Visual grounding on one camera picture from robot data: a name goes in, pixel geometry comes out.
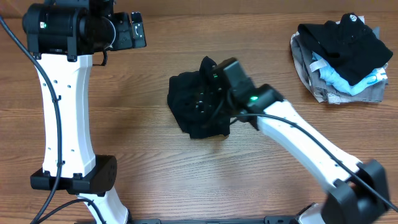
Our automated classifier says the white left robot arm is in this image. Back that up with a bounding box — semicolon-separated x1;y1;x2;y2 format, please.
22;1;146;223

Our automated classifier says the black t-shirt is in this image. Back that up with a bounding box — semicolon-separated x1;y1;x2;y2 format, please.
167;56;230;139

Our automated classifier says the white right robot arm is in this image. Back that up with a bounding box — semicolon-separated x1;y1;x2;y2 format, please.
197;73;397;224

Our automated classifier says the light blue folded garment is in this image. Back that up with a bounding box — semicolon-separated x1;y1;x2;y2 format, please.
310;52;387;96

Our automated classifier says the black folded garment on pile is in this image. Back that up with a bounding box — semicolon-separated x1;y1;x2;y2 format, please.
298;13;393;85

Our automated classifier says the beige folded garment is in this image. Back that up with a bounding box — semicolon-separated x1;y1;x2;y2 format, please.
290;32;343;105

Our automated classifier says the grey folded garment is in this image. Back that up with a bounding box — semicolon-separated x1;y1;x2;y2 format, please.
291;26;389;103

